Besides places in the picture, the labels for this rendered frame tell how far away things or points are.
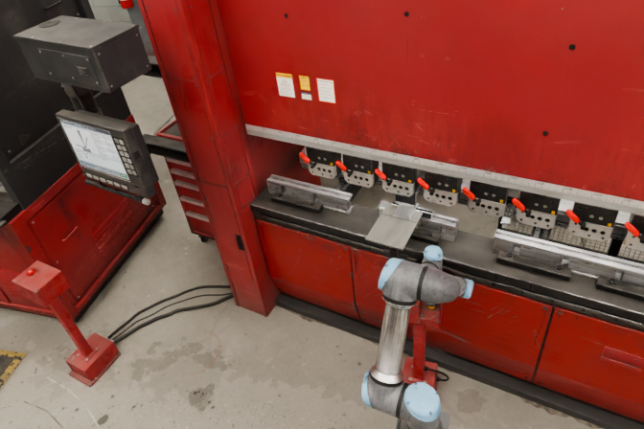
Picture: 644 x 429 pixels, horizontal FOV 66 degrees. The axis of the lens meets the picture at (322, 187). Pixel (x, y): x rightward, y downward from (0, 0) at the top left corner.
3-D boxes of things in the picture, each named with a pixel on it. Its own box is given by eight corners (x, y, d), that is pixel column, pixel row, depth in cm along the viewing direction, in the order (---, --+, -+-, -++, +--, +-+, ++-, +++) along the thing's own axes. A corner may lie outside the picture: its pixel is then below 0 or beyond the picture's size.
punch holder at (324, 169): (309, 173, 253) (305, 146, 243) (316, 165, 259) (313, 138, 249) (335, 180, 247) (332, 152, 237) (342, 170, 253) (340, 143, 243)
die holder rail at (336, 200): (268, 193, 281) (265, 180, 275) (274, 187, 285) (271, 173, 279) (349, 214, 259) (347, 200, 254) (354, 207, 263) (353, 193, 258)
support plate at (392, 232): (365, 239, 227) (365, 238, 226) (387, 205, 244) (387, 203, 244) (402, 250, 219) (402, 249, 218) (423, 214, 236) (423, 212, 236)
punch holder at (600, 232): (566, 234, 202) (574, 202, 192) (569, 220, 208) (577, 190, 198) (608, 243, 195) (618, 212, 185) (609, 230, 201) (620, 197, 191)
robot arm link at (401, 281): (397, 426, 166) (424, 271, 156) (356, 410, 172) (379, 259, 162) (406, 408, 177) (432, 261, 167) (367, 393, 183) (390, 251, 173)
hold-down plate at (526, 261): (495, 261, 223) (496, 257, 221) (498, 254, 227) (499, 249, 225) (568, 282, 210) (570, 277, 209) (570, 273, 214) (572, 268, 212)
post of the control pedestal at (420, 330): (412, 378, 265) (413, 313, 232) (414, 369, 269) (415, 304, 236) (423, 380, 263) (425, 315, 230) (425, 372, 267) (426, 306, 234)
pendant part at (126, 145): (84, 177, 246) (53, 114, 224) (103, 165, 254) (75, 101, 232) (149, 199, 226) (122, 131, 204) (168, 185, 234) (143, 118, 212)
